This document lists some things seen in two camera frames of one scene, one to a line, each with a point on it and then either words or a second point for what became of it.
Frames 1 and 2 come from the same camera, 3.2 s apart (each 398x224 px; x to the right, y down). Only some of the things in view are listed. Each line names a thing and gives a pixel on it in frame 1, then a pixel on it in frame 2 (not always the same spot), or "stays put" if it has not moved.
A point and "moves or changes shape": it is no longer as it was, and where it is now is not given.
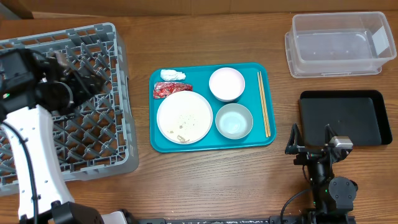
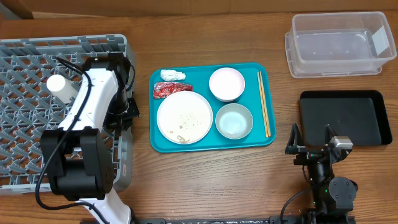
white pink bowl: [227, 84] stays put
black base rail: [275, 220] stays put
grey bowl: [234, 121] stays put
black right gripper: [311, 150] stays put
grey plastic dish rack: [96, 138] moves or changes shape
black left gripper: [87, 89] to [119, 123]
